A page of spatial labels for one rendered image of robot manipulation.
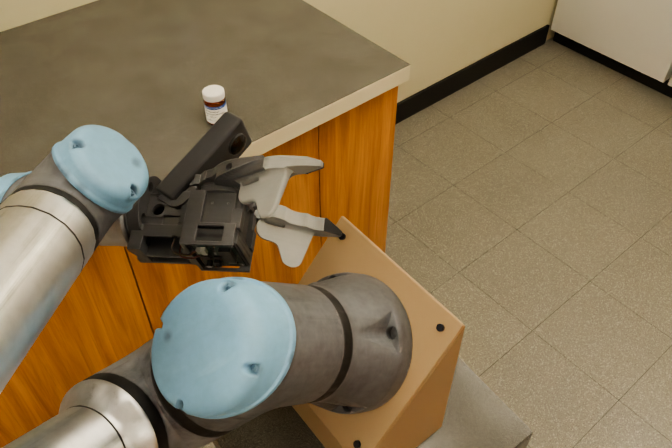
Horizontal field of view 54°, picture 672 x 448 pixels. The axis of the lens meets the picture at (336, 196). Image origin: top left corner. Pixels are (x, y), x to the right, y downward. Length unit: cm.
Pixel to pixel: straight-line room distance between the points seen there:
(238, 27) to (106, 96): 36
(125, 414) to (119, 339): 79
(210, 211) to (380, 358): 22
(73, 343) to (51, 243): 87
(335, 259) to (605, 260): 174
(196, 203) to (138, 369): 16
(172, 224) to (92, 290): 63
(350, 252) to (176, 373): 26
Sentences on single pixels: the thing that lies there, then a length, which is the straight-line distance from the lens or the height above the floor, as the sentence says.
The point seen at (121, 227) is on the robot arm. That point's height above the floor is 124.
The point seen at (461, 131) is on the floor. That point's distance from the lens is 281.
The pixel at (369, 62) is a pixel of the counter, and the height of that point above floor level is 94.
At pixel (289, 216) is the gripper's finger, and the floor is 120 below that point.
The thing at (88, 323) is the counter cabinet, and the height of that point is 68.
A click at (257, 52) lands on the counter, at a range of 147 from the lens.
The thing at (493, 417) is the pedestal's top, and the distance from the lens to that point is 88.
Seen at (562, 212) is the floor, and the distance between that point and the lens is 254.
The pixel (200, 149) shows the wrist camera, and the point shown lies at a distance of 69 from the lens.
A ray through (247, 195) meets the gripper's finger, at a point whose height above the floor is 128.
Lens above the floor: 170
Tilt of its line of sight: 44 degrees down
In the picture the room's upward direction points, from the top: straight up
